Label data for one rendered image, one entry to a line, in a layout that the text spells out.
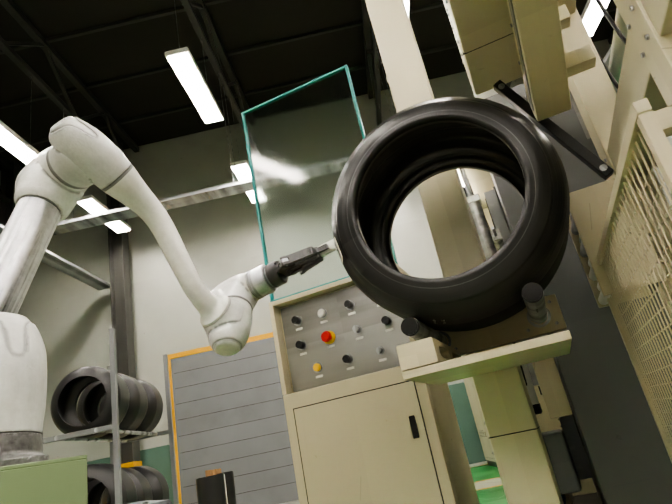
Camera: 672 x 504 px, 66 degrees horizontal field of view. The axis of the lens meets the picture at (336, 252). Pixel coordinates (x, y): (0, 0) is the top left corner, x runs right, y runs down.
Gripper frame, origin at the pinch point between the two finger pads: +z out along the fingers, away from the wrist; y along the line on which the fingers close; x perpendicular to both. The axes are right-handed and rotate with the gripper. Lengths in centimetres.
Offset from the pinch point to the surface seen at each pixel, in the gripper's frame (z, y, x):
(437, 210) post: 30.2, 24.7, -5.9
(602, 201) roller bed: 71, 18, 16
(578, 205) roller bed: 65, 18, 14
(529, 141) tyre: 58, -12, 5
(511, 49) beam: 70, 7, -33
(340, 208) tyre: 9.8, -12.2, -2.9
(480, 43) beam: 62, -1, -35
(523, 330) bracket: 37, 22, 39
